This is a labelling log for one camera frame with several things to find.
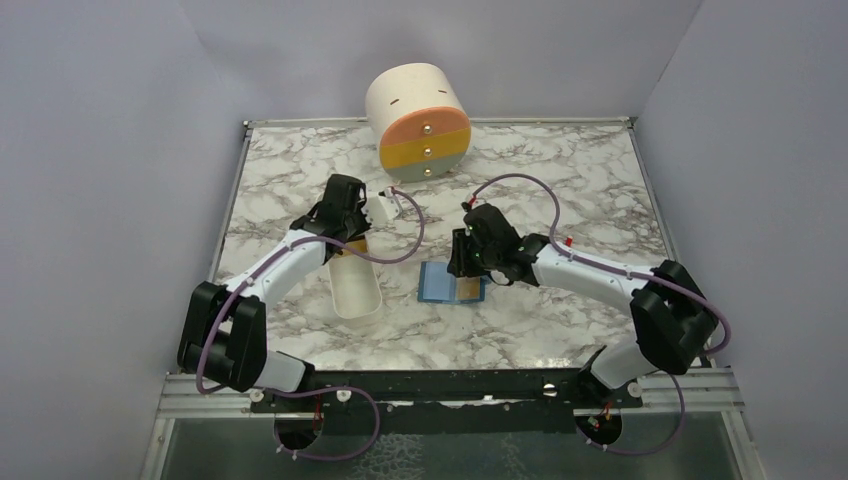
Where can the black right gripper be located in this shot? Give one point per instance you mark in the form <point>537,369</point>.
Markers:
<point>460,265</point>

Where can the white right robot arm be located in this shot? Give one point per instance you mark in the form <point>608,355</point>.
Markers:
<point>671,319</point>

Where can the round three-drawer mini cabinet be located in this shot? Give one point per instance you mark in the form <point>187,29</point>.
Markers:
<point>422,131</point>

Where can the gold card in tray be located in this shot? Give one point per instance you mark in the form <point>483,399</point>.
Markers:
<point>359,245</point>

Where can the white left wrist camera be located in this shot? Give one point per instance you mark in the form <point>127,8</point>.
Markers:
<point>382,208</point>

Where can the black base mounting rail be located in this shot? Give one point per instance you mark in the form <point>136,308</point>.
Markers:
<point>427,402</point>

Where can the long white card tray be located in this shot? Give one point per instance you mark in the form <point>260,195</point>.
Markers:
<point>354,286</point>

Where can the gold credit card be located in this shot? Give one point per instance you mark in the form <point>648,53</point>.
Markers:
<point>469,289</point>

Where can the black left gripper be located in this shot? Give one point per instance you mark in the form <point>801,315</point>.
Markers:
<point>364,222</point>

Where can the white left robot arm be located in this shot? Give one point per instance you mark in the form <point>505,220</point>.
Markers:
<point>224,339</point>

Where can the blue leather card holder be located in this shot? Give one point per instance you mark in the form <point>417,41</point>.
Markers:
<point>437,286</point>

